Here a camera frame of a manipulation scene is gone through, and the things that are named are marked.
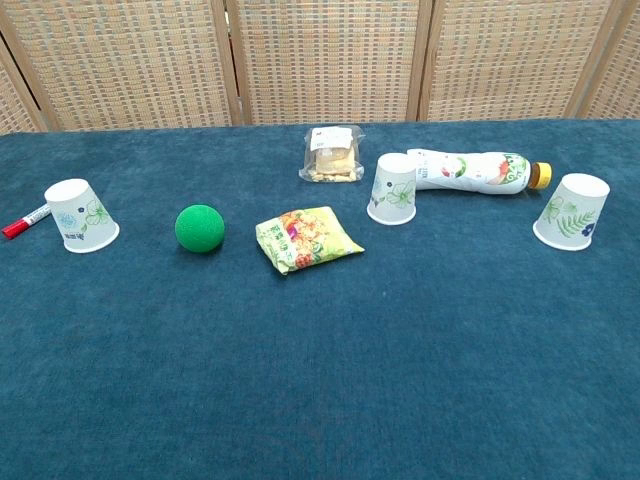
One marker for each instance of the yellow green snack bag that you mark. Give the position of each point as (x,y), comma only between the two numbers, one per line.
(305,242)

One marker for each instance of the white paper cup fern print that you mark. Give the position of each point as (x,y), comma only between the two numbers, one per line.
(572,212)

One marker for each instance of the white paper cup green flower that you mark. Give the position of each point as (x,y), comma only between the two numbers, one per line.
(392,192)

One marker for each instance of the green foam ball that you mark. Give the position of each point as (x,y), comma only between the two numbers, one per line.
(200,227)

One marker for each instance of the red white marker pen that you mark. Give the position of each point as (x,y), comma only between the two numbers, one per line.
(15,229)

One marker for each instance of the white paper cup blue text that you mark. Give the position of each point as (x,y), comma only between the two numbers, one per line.
(82,220)

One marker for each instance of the blue table cloth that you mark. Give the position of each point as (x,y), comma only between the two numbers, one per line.
(320,350)

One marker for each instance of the woven folding screen panel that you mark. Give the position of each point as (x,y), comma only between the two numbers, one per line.
(125,60)
(622,75)
(510,60)
(327,60)
(12,110)

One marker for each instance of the white drink bottle yellow cap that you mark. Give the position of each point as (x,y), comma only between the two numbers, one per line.
(475,172)

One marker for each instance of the clear cracker package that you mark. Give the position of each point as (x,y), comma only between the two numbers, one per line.
(332,157)

